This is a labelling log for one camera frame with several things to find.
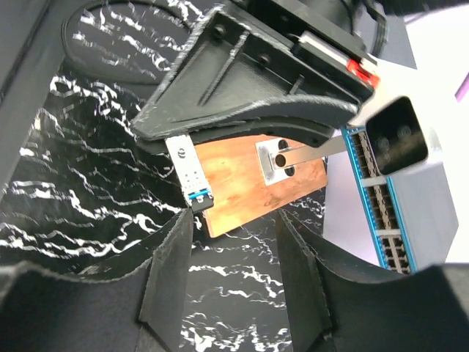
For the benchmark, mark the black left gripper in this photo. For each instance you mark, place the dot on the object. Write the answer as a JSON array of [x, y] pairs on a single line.
[[318, 40]]

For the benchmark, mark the wooden board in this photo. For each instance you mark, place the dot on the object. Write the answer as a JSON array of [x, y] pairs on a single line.
[[242, 192]]

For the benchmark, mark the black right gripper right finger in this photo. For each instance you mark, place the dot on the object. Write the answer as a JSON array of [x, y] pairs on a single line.
[[339, 302]]

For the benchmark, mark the silver SFP module plug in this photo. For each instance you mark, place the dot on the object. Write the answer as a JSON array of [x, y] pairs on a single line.
[[195, 187]]

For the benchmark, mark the dark grey network switch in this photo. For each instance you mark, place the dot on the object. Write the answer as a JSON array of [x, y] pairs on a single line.
[[411, 214]]

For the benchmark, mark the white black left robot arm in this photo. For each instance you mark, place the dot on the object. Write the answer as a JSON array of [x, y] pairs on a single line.
[[377, 22]]

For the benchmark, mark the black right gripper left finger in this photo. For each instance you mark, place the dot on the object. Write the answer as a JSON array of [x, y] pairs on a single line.
[[132, 301]]

